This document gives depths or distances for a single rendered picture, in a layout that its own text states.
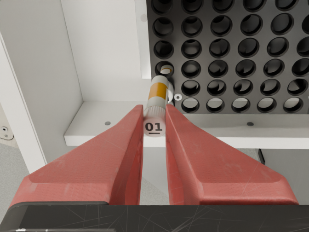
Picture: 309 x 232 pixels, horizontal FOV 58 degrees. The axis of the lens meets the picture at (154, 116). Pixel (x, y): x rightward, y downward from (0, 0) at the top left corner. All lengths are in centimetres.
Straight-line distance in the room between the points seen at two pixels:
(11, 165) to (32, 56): 158
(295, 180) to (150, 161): 92
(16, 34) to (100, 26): 8
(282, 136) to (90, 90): 18
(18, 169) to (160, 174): 81
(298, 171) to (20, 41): 52
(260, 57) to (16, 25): 16
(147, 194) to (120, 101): 140
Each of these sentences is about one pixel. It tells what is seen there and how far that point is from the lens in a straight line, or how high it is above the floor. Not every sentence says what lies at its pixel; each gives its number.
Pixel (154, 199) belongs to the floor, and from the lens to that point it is 168.
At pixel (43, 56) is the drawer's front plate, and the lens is 23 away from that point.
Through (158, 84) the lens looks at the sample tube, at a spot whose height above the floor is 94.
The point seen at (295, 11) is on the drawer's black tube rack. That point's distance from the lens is 19.
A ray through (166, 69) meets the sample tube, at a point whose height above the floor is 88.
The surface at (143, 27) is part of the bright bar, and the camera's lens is 24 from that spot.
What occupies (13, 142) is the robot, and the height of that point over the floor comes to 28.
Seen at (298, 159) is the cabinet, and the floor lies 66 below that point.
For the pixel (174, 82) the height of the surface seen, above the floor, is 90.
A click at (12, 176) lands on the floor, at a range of 184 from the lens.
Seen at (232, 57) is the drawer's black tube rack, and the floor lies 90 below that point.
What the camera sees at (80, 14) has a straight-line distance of 26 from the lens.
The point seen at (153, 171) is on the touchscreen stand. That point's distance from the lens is 147.
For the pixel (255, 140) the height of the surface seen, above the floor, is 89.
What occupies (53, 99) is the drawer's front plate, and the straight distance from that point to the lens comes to 24.
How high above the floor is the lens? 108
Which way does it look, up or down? 56 degrees down
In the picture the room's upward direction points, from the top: 171 degrees counter-clockwise
